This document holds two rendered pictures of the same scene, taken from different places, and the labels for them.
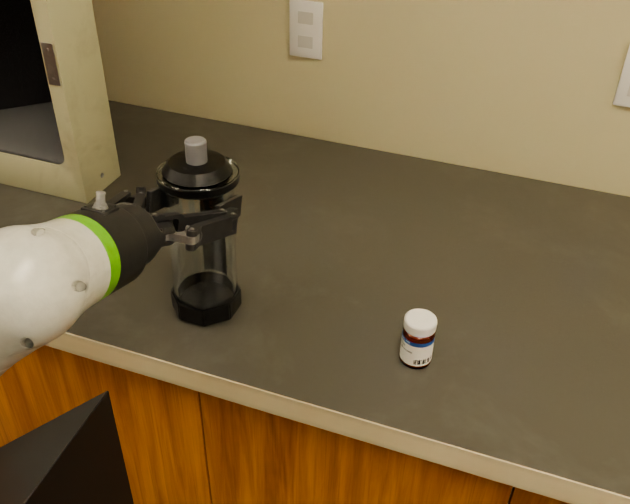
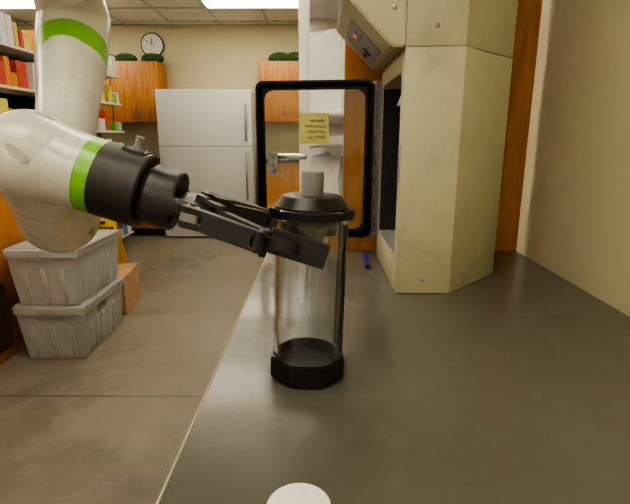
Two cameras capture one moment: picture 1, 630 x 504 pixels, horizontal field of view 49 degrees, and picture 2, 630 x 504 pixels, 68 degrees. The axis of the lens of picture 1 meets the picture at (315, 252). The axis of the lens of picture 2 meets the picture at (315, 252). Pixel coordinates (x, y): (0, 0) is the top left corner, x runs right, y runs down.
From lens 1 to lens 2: 0.82 m
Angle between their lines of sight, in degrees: 67
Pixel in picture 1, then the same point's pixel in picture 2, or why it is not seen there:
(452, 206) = not seen: outside the picture
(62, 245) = (33, 124)
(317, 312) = (346, 447)
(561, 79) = not seen: outside the picture
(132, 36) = (576, 210)
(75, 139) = (399, 232)
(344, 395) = not seen: outside the picture
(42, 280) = not seen: outside the picture
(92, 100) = (432, 209)
